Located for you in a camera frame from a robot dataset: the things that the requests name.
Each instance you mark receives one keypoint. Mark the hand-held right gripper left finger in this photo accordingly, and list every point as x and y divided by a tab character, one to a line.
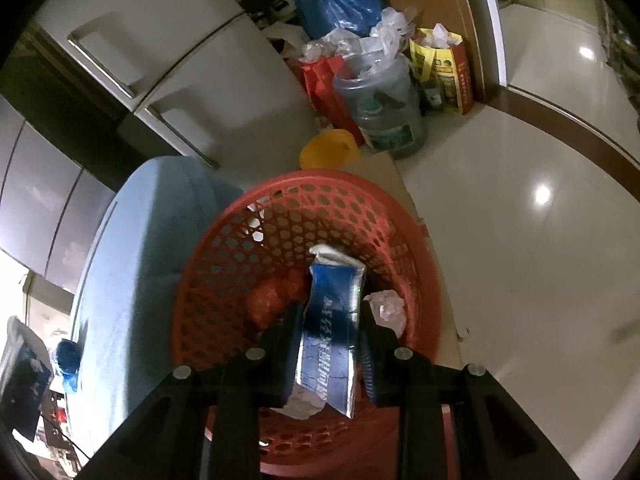
287	360

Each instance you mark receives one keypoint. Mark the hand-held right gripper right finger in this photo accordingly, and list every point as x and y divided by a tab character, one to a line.
367	370

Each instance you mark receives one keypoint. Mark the blue and white carton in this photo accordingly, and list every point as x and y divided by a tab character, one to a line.
330	320

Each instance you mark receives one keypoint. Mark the red plastic bag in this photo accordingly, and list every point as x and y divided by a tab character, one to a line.
270	300

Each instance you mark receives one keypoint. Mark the white tissue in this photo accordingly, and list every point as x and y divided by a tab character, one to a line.
387	310

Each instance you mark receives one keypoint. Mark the red mesh basket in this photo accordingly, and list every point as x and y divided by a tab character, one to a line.
320	176

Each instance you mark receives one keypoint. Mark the blue tablecloth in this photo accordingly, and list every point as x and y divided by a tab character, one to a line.
140	260

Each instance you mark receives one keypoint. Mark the yellow plastic basin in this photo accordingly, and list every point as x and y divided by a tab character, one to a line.
327	152

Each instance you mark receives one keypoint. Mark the small blue plastic bag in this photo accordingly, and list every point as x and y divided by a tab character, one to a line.
67	360

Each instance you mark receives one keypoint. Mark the clear water jug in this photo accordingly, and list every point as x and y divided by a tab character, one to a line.
390	110

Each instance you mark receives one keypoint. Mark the red paper bag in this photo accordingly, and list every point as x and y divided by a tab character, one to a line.
322	80

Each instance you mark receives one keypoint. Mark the grey cabinet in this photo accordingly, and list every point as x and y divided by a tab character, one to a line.
40	185

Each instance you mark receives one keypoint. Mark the yellow shopping bag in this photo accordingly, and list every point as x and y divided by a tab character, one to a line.
450	75

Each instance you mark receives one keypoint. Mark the clear white plastic bags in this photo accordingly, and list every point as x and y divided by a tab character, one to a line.
385	35

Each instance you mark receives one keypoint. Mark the silver refrigerator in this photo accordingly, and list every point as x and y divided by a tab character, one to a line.
175	35

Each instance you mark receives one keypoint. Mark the large blue plastic bag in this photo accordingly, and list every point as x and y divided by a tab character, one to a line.
335	0

